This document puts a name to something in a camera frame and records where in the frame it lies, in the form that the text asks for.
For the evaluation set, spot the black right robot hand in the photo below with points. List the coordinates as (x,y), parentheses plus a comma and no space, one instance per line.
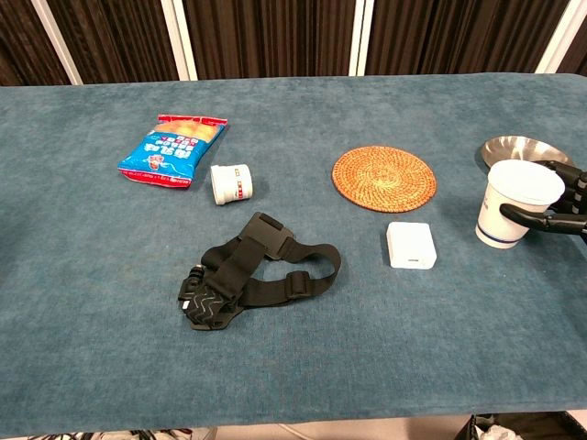
(561,222)

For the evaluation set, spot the white partition post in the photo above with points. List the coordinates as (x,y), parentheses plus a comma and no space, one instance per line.
(559,36)
(361,36)
(180,41)
(57,41)

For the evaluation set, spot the round stainless steel plate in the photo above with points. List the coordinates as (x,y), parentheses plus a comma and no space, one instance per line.
(513,146)

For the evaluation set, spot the black storage box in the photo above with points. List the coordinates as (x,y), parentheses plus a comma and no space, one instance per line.
(527,428)

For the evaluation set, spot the white paper cup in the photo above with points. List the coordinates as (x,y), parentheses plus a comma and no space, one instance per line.
(518,188)

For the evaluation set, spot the small white plastic jar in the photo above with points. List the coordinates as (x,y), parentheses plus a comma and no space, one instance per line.
(229,183)

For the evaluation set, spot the white power adapter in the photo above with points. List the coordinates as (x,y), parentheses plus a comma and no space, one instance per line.
(410,243)

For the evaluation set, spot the dark pleated curtain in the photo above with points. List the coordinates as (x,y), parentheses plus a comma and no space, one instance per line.
(275,36)

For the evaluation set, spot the orange woven round coaster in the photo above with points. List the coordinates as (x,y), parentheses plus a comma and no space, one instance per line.
(384,179)

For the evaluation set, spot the blue tablecloth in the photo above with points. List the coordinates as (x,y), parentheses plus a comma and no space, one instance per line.
(293,357)

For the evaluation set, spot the blue snack bag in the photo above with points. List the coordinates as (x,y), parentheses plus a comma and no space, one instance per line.
(169,156)

